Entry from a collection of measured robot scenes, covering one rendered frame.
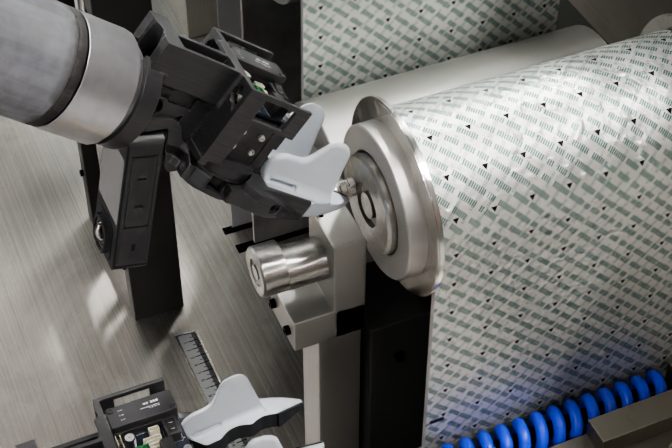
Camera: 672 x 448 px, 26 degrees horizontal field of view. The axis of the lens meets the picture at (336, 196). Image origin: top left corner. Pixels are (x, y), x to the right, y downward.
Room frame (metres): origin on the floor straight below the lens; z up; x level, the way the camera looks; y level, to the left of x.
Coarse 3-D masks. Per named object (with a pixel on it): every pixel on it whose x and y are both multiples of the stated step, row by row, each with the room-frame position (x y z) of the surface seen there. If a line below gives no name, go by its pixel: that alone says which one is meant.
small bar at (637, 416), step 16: (656, 400) 0.73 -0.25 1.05; (608, 416) 0.71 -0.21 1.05; (624, 416) 0.71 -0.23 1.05; (640, 416) 0.71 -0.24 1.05; (656, 416) 0.71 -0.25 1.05; (592, 432) 0.70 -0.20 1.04; (608, 432) 0.70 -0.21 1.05; (624, 432) 0.70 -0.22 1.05; (640, 432) 0.70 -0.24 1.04; (656, 432) 0.71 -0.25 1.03
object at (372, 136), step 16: (352, 128) 0.78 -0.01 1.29; (368, 128) 0.76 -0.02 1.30; (384, 128) 0.76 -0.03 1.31; (352, 144) 0.78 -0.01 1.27; (368, 144) 0.75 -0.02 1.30; (384, 144) 0.74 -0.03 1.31; (384, 160) 0.73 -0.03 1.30; (400, 160) 0.73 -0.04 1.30; (384, 176) 0.73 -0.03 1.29; (400, 176) 0.72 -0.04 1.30; (400, 192) 0.71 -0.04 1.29; (416, 192) 0.71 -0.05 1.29; (400, 208) 0.71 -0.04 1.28; (416, 208) 0.70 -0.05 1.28; (400, 224) 0.71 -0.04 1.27; (416, 224) 0.70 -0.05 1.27; (400, 240) 0.70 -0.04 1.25; (416, 240) 0.69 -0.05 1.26; (384, 256) 0.73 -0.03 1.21; (400, 256) 0.70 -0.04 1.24; (416, 256) 0.69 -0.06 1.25; (384, 272) 0.73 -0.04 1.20; (400, 272) 0.70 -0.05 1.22; (416, 272) 0.70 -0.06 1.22
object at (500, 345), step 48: (624, 240) 0.76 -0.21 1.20; (480, 288) 0.71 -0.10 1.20; (528, 288) 0.72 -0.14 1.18; (576, 288) 0.74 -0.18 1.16; (624, 288) 0.76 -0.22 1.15; (432, 336) 0.69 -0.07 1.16; (480, 336) 0.71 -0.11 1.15; (528, 336) 0.73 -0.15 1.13; (576, 336) 0.74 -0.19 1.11; (624, 336) 0.76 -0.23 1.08; (432, 384) 0.69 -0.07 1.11; (480, 384) 0.71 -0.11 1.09; (528, 384) 0.73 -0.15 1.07; (576, 384) 0.75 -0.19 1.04; (432, 432) 0.70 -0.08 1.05
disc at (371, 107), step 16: (368, 96) 0.79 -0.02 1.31; (368, 112) 0.79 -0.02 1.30; (384, 112) 0.76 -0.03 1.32; (400, 128) 0.74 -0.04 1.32; (400, 144) 0.74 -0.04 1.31; (416, 144) 0.73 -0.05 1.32; (416, 160) 0.72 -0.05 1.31; (416, 176) 0.72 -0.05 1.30; (432, 192) 0.70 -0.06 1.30; (432, 208) 0.69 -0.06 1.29; (432, 224) 0.69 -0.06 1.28; (432, 240) 0.69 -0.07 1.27; (432, 256) 0.69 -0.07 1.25; (432, 272) 0.69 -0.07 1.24; (416, 288) 0.71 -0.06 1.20; (432, 288) 0.69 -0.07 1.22
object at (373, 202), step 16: (352, 160) 0.76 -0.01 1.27; (368, 160) 0.75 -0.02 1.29; (352, 176) 0.76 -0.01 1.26; (368, 176) 0.74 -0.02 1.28; (368, 192) 0.74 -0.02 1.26; (384, 192) 0.72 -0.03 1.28; (352, 208) 0.76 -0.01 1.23; (368, 208) 0.74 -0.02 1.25; (384, 208) 0.72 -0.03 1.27; (368, 224) 0.74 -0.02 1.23; (384, 224) 0.71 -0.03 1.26; (368, 240) 0.74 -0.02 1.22; (384, 240) 0.71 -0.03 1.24
